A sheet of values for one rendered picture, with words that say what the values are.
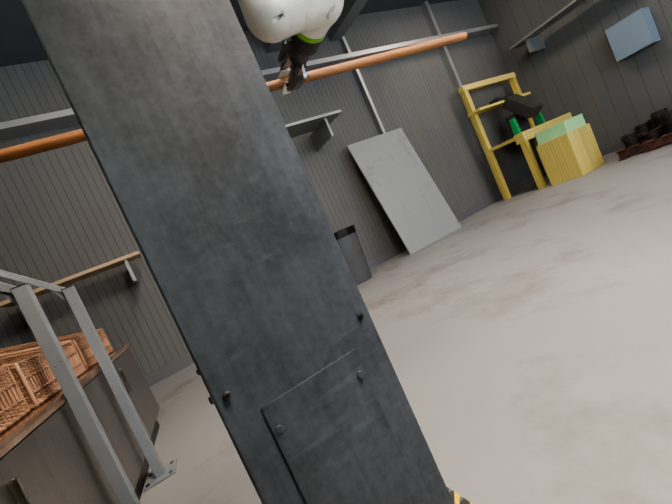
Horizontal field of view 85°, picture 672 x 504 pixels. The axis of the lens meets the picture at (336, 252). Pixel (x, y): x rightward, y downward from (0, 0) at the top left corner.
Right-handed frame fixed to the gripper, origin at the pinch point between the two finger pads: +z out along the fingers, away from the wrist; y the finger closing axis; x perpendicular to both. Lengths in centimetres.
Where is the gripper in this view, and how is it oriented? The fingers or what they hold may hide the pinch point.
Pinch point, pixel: (285, 82)
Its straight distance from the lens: 128.4
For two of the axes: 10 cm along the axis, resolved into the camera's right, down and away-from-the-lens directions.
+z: -3.5, 1.1, 9.3
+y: 4.1, 9.1, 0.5
